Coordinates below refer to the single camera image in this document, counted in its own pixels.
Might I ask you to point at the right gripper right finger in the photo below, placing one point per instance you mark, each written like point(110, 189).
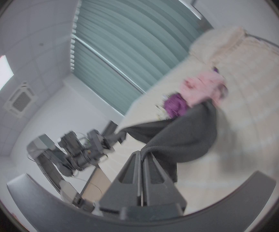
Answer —
point(161, 192)

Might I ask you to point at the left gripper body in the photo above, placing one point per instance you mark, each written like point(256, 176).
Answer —
point(109, 141)

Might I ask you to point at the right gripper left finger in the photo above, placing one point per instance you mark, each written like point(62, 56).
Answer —
point(125, 190)

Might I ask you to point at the black T-shirt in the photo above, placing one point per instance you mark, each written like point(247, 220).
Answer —
point(183, 139)

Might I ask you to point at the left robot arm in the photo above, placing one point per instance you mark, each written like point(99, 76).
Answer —
point(74, 153)

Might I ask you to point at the bed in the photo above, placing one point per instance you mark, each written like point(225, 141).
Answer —
point(250, 129)

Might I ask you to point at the white printed garment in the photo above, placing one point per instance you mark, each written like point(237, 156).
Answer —
point(160, 111)

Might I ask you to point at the blue-green curtain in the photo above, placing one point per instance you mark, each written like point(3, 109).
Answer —
point(100, 76)
point(134, 23)

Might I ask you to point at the purple garment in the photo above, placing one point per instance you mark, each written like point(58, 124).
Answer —
point(175, 105)

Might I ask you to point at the white ceiling air vent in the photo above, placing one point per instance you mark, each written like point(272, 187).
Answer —
point(21, 100)

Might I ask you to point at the pink garment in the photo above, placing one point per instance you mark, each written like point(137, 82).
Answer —
point(202, 88)

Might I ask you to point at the cream pillow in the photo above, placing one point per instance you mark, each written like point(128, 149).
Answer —
point(214, 45)

